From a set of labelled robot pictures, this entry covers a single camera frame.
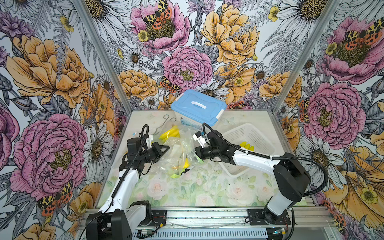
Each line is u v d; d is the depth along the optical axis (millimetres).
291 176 458
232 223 734
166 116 1192
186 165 766
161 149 786
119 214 418
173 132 1013
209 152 715
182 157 699
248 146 954
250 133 1022
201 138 778
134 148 635
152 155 721
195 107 1002
